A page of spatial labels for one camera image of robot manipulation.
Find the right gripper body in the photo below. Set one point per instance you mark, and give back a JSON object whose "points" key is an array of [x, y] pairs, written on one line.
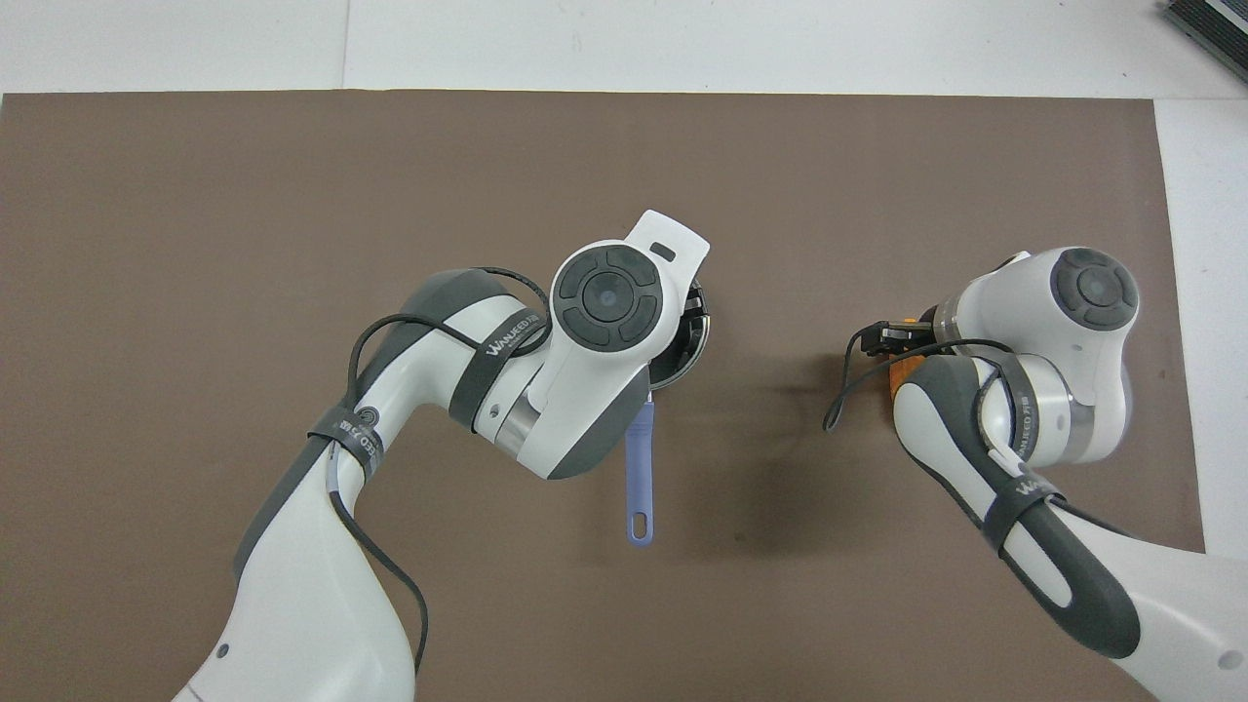
{"points": [[897, 338]]}

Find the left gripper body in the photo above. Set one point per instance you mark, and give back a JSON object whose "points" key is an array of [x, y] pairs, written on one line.
{"points": [[673, 239]]}

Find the orange corn cob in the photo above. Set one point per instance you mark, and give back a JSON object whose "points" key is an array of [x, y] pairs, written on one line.
{"points": [[902, 375]]}

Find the glass lid with purple knob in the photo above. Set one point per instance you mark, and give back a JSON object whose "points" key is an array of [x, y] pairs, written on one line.
{"points": [[682, 356]]}

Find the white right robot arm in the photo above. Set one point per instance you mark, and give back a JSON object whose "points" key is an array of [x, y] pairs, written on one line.
{"points": [[1092, 292]]}

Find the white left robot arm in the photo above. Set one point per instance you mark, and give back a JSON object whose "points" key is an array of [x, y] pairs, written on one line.
{"points": [[292, 585]]}

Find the dark grey ribbed device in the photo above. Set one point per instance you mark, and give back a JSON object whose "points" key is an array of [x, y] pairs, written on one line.
{"points": [[1214, 21]]}

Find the brown table mat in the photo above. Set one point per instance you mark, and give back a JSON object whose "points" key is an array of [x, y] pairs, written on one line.
{"points": [[195, 195]]}

